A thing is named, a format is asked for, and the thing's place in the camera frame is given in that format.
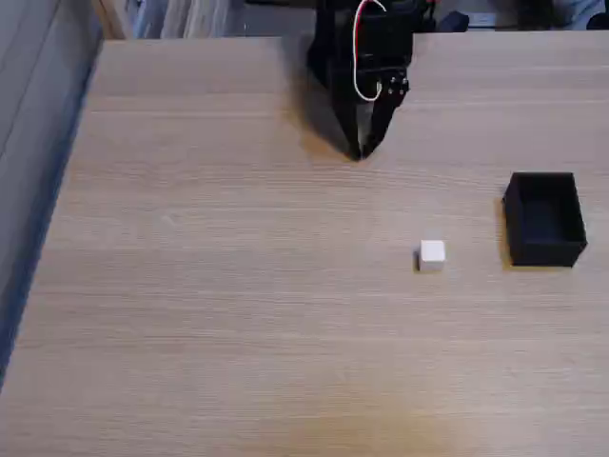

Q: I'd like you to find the white cube block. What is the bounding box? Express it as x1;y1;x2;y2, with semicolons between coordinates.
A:
418;239;447;273

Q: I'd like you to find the black open box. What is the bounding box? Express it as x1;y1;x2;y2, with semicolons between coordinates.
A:
502;171;589;268

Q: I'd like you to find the dark blue pouch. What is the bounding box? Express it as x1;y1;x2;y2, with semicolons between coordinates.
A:
436;11;471;33

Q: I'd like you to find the light wooden beam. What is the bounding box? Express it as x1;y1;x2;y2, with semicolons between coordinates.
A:
91;0;130;41

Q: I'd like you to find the white and red cable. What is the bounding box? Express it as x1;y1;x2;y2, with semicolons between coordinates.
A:
351;0;388;103

